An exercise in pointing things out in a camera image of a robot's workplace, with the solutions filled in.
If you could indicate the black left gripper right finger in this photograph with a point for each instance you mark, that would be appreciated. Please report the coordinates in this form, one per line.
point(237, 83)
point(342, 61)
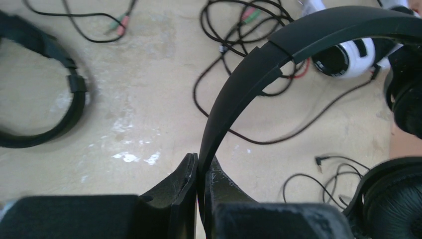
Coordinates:
point(229, 213)

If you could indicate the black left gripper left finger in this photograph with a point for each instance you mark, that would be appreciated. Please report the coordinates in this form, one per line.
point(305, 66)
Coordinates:
point(166, 211)

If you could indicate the black headband headset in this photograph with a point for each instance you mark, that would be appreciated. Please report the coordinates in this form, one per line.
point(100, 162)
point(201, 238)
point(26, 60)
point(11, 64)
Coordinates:
point(42, 95)

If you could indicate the white and black headphones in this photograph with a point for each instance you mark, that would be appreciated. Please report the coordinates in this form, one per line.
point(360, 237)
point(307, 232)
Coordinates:
point(353, 58)

